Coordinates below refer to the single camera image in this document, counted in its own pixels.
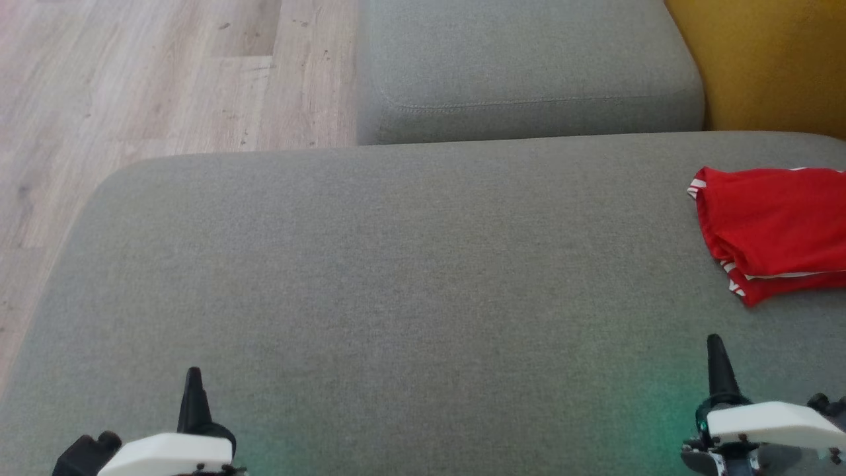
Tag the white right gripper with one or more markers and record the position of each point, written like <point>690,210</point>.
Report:
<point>773,423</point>

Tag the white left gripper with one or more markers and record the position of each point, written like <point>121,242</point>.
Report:
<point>172,456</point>

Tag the red Bulls 23 jersey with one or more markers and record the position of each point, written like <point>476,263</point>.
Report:
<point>773,218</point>

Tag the grey sofa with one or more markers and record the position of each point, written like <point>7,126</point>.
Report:
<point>396,277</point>

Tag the mustard yellow cushion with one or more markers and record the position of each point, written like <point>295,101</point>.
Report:
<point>773,59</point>

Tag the grey sofa section with seam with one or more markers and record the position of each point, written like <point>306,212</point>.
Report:
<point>529,59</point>

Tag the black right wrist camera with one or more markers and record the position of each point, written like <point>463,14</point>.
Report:
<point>829,404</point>

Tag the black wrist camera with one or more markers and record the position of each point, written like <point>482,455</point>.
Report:
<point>82,456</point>
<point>829,404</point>

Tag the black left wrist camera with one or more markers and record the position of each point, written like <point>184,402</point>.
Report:
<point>82,456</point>

